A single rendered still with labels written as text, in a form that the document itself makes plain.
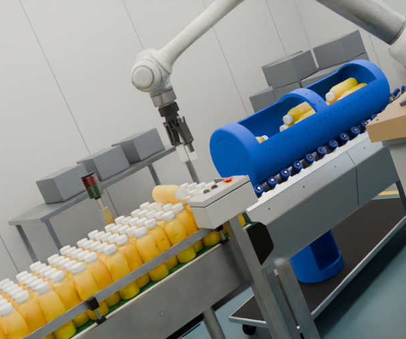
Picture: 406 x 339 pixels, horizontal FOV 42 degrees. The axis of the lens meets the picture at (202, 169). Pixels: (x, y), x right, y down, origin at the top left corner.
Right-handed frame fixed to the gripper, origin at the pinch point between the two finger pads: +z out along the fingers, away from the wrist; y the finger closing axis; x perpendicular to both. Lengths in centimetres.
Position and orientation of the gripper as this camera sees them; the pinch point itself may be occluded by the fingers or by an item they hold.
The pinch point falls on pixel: (187, 154)
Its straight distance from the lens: 201.8
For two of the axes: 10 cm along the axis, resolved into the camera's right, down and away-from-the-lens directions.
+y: -5.1, 0.5, 8.6
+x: -7.7, 4.1, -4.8
